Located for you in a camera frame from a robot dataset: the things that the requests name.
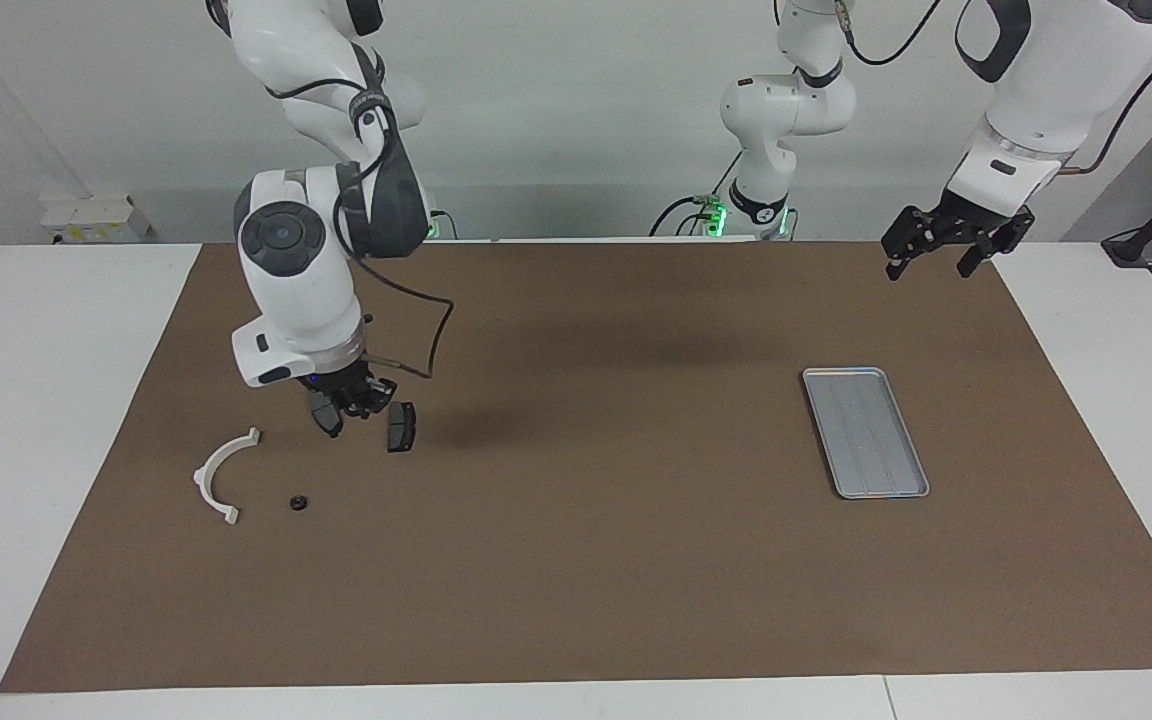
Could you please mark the long curved grey brake pad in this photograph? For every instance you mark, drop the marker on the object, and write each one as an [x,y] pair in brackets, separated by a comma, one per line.
[328,426]

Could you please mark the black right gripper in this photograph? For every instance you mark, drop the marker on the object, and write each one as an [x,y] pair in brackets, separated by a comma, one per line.
[351,378]

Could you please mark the white curved plastic bracket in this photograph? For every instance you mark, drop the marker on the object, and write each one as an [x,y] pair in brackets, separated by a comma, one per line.
[202,478]

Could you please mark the brown table mat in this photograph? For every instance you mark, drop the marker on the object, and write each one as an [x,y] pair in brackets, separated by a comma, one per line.
[576,560]

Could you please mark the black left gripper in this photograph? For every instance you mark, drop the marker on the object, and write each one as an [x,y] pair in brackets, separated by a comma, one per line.
[961,220]

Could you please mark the short rectangular grey brake pad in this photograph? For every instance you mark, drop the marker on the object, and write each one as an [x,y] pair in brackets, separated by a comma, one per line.
[401,427]

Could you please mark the silver metal tray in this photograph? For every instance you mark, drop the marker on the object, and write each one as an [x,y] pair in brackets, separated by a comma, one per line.
[866,435]

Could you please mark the white power strip box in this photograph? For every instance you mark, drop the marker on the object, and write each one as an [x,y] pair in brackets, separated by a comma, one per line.
[91,220]

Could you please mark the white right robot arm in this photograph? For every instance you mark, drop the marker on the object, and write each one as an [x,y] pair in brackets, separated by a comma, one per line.
[301,290]

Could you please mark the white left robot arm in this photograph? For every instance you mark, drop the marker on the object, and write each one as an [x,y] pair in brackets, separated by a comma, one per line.
[1056,80]

